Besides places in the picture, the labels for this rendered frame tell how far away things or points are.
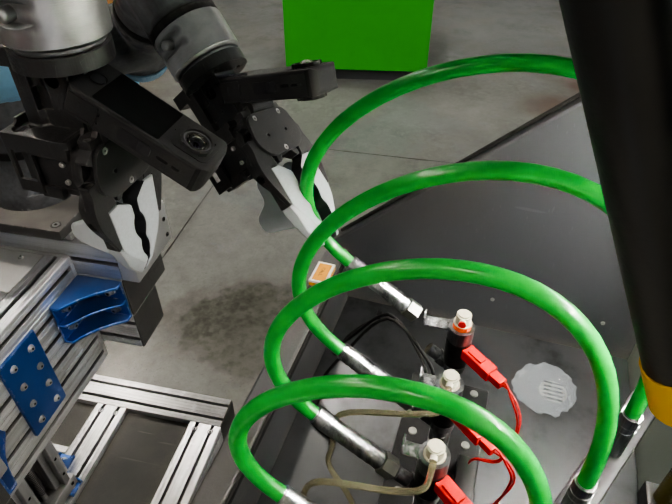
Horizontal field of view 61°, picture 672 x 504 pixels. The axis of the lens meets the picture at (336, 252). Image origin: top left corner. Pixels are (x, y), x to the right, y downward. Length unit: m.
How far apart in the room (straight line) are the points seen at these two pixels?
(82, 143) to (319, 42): 3.57
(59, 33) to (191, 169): 0.12
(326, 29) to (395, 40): 0.45
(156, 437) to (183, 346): 0.55
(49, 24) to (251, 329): 1.84
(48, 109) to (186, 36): 0.16
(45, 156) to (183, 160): 0.11
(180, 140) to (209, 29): 0.19
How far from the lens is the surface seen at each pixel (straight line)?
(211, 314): 2.27
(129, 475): 1.67
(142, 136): 0.43
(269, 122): 0.58
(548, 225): 0.92
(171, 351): 2.17
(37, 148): 0.49
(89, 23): 0.44
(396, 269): 0.38
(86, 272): 1.12
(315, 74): 0.52
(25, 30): 0.44
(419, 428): 0.74
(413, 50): 3.98
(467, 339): 0.63
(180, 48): 0.59
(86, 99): 0.44
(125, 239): 0.51
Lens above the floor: 1.59
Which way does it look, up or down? 40 degrees down
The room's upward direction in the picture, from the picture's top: straight up
